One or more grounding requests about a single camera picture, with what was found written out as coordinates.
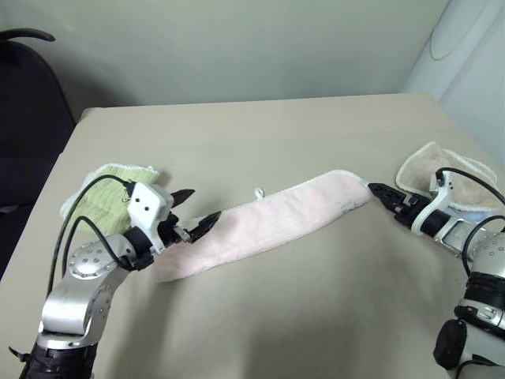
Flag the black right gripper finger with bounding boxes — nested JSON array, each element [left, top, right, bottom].
[[374, 193, 400, 215], [367, 182, 406, 203]]

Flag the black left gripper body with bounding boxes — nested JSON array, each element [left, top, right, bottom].
[[155, 214, 194, 250]]

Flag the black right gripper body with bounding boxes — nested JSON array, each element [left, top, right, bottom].
[[394, 193, 429, 231]]

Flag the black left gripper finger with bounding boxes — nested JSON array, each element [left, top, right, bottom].
[[189, 211, 223, 243], [171, 189, 196, 208]]

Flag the pink towel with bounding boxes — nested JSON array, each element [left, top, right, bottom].
[[151, 169, 374, 285]]

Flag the beige towel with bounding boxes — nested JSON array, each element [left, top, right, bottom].
[[395, 141, 498, 222]]

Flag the green towel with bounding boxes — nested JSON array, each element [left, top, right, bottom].
[[58, 161, 171, 240]]

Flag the white rounded plastic panel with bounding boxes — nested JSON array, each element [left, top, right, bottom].
[[402, 0, 505, 169]]

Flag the black office chair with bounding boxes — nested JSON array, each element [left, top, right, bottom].
[[0, 28, 77, 216]]

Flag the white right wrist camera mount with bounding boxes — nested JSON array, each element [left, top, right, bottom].
[[410, 171, 455, 235]]

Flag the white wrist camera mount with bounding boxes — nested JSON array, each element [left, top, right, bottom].
[[126, 182, 175, 254], [410, 171, 455, 235]]

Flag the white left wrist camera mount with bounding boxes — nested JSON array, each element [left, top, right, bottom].
[[126, 182, 175, 254]]

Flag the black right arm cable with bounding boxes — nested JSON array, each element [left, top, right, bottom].
[[433, 167, 505, 277]]

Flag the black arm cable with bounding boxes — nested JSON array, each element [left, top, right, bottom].
[[47, 175, 137, 295], [433, 167, 505, 277]]

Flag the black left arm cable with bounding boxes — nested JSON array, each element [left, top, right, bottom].
[[47, 175, 137, 295]]

